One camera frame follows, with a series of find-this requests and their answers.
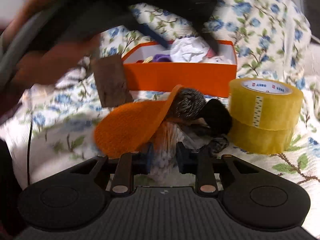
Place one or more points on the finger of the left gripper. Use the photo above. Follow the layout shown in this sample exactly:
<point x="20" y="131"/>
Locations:
<point x="147" y="31"/>
<point x="211" y="41"/>

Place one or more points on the clear bag of cotton swabs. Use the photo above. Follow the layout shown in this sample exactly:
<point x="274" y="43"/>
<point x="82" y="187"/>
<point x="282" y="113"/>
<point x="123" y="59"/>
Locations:
<point x="164" y="143"/>

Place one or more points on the yellow packing tape roll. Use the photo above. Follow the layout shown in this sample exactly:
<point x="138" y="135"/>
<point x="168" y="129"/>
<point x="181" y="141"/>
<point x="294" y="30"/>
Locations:
<point x="264" y="104"/>

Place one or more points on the yellow fabric scrunchie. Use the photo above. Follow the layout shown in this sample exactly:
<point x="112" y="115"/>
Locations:
<point x="148" y="59"/>

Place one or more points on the floral blue bedspread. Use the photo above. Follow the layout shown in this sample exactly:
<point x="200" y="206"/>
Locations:
<point x="270" y="39"/>

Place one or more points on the orange silicone honeycomb mat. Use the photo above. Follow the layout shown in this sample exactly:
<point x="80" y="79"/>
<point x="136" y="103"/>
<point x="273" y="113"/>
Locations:
<point x="131" y="125"/>

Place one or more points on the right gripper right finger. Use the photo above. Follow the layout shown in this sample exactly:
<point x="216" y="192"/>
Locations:
<point x="199" y="163"/>

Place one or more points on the purple fleece cloth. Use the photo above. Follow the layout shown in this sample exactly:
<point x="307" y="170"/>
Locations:
<point x="161" y="58"/>

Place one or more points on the person's left hand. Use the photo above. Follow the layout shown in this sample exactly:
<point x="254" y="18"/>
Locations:
<point x="38" y="67"/>

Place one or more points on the orange cardboard box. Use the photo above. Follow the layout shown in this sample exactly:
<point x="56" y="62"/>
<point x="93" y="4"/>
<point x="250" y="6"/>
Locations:
<point x="209" y="78"/>

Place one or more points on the black pompom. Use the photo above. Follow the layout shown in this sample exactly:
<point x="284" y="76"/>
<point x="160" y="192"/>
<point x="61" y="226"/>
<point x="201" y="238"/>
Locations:
<point x="217" y="117"/>

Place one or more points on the white knit cloth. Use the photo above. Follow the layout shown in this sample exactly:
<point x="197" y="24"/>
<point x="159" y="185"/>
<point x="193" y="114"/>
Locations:
<point x="190" y="50"/>

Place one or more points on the steel wool scrubber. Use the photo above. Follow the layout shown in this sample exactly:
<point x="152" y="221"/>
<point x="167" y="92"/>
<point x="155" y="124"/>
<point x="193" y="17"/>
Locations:
<point x="188" y="103"/>

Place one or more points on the brown wooden block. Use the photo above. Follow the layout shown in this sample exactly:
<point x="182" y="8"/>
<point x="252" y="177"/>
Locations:
<point x="110" y="81"/>

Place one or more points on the white plush cat toy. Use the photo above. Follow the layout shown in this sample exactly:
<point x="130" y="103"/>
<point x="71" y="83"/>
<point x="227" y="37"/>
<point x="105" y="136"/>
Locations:
<point x="220" y="56"/>

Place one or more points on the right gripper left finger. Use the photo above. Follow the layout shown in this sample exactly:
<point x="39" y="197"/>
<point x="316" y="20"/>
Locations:
<point x="129" y="165"/>

